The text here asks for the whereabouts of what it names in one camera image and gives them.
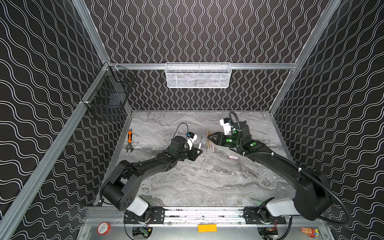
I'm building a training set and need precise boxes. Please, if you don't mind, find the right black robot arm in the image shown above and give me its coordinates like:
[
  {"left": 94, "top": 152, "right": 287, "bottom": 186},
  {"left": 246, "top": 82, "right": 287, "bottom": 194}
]
[{"left": 208, "top": 118, "right": 332, "bottom": 222}]

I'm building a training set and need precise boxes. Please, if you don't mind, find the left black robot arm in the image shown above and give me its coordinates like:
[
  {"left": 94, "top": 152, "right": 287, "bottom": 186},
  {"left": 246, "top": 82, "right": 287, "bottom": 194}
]
[{"left": 100, "top": 132, "right": 203, "bottom": 223}]

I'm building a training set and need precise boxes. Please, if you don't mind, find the yellow label block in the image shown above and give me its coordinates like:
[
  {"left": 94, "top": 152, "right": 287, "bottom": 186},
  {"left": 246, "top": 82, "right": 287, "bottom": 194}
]
[{"left": 198, "top": 224, "right": 218, "bottom": 233}]

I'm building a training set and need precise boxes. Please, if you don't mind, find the red yellow small toy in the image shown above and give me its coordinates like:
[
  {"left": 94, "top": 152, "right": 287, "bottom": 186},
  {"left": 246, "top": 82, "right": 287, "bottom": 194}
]
[{"left": 301, "top": 227, "right": 319, "bottom": 238}]

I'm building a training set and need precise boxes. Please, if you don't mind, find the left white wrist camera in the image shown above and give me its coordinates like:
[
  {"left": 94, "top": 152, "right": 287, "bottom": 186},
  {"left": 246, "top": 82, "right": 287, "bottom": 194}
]
[{"left": 187, "top": 132, "right": 198, "bottom": 150}]

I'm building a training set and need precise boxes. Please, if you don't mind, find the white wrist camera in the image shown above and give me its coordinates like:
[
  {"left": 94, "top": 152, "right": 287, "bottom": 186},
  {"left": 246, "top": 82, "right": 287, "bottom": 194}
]
[
  {"left": 187, "top": 132, "right": 198, "bottom": 150},
  {"left": 220, "top": 117, "right": 233, "bottom": 136}
]

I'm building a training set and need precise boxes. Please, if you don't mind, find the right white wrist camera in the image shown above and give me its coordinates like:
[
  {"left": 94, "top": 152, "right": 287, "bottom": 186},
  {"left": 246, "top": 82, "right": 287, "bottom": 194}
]
[{"left": 220, "top": 117, "right": 233, "bottom": 136}]

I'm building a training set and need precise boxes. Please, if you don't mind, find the orange handled adjustable wrench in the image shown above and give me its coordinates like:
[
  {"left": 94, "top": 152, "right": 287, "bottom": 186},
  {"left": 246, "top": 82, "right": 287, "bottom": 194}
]
[{"left": 126, "top": 129, "right": 134, "bottom": 153}]

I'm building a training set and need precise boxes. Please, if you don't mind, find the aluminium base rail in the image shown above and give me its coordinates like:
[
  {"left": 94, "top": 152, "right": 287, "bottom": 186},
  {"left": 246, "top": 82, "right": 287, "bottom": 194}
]
[{"left": 83, "top": 206, "right": 328, "bottom": 227}]

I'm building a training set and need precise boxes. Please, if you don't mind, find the white wire mesh basket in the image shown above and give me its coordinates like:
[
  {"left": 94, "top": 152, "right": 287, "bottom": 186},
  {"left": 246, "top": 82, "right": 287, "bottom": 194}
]
[{"left": 165, "top": 62, "right": 232, "bottom": 89}]

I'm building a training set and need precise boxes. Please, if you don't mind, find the black wire mesh basket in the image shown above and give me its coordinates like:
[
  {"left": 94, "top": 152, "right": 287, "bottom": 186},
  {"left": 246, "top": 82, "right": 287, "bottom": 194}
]
[{"left": 83, "top": 62, "right": 137, "bottom": 123}]

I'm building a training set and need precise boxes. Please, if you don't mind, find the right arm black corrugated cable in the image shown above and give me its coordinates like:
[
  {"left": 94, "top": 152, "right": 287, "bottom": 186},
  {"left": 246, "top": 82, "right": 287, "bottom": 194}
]
[{"left": 228, "top": 110, "right": 352, "bottom": 226}]

